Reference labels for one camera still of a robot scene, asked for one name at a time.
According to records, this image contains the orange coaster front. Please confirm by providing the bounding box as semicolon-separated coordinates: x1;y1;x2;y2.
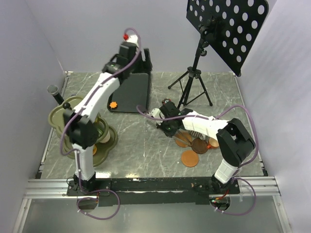
181;150;199;167

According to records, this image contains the black mesh microphone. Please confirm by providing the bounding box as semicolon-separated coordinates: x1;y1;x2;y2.
47;84;64;105

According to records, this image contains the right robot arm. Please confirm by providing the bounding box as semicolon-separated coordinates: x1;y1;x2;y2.
151;100;256;193

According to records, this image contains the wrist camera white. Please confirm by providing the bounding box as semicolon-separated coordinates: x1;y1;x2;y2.
151;108;162;124
123;33;140;47

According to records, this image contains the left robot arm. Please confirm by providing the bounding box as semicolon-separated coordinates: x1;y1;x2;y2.
63;35;141;195

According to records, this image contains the black cartoon figurine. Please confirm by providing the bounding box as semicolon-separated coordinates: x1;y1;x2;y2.
163;98;171;103

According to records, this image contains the small copper cup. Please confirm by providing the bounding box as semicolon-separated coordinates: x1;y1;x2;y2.
207;138;219;149

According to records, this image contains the orange flower cookie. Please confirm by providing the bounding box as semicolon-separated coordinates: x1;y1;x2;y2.
109;101;118;109

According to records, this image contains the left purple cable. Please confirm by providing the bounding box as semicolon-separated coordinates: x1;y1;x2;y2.
59;28;142;192

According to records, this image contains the dark brown coaster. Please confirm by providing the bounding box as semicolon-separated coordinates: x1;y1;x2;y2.
191;138;208;154

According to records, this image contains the green three-tier serving stand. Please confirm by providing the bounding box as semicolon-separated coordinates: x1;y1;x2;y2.
48;96;118;167

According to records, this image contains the orange coaster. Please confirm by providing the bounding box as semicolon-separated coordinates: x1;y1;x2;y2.
175;132;193;148
181;150;199;167

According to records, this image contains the black base frame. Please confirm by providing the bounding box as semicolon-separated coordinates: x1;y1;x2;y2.
67;177;240;207

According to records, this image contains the black serving tray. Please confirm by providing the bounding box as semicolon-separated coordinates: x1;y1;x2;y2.
107;73;151;114

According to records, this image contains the white cream donut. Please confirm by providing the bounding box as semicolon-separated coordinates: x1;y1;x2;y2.
100;132;110;143

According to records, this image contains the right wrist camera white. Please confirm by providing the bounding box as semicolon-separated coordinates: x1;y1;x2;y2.
151;108;162;124

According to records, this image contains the black music stand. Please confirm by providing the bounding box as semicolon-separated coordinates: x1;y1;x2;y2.
174;0;269;106

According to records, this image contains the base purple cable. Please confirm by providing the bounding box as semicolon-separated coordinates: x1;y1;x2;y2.
76;189;121;221

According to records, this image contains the orange donut front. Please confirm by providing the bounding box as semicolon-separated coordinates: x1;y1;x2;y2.
92;145;97;155

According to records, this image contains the striped ceramic cup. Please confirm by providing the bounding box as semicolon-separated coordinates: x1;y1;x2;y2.
189;131;206;140

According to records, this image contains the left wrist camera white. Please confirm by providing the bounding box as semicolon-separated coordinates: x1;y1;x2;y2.
123;33;140;47

